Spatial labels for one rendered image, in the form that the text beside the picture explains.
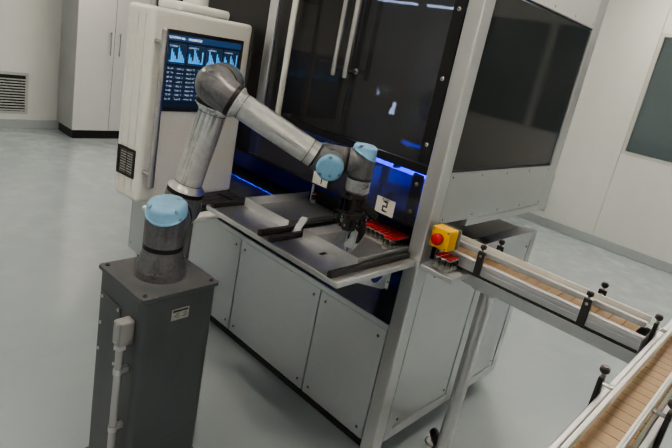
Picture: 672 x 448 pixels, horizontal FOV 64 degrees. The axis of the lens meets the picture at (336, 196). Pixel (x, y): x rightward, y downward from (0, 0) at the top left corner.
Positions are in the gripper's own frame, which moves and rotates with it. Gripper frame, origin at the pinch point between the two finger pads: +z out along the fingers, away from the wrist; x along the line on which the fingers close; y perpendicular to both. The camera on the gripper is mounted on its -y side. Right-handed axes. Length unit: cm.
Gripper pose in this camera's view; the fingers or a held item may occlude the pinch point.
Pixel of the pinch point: (348, 249)
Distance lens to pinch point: 175.3
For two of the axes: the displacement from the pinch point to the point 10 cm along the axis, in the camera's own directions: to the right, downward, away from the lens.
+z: -1.9, 9.4, 2.7
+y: -6.8, 0.7, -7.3
